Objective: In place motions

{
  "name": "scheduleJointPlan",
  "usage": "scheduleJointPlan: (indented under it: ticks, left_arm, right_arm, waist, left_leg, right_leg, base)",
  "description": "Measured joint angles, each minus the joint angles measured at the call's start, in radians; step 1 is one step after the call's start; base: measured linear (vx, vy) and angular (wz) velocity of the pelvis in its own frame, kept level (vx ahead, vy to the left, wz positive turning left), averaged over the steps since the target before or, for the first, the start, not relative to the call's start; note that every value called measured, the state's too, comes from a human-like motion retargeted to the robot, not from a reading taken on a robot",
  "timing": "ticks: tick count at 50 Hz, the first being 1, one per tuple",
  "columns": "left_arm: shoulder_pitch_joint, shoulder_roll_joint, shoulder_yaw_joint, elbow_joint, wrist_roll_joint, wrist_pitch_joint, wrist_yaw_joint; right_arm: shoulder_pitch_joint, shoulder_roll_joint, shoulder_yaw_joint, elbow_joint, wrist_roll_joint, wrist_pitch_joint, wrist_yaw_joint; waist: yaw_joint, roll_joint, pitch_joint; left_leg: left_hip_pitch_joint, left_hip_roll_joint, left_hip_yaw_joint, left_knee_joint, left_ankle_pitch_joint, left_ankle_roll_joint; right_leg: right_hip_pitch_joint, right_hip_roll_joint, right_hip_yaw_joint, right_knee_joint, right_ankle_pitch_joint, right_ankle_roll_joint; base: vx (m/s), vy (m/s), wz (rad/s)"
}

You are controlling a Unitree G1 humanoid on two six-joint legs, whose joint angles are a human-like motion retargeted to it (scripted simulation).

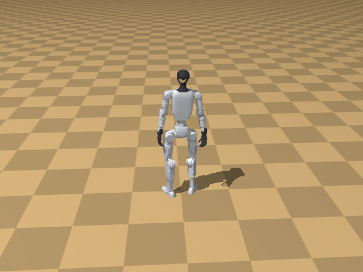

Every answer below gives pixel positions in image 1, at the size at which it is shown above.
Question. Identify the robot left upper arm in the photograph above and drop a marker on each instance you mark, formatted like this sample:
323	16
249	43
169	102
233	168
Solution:
165	101

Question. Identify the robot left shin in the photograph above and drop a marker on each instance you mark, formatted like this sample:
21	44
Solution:
170	173

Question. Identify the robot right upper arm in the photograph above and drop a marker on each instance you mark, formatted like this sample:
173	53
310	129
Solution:
198	97

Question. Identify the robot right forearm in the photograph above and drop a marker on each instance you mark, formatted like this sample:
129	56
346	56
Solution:
202	122

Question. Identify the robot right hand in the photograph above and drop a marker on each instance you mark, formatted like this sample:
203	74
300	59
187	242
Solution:
203	138

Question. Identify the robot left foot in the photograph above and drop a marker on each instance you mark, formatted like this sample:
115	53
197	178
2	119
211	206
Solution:
171	193

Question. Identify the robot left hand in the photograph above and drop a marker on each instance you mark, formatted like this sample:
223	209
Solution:
159	136

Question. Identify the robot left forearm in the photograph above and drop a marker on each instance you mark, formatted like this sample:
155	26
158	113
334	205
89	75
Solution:
161	121

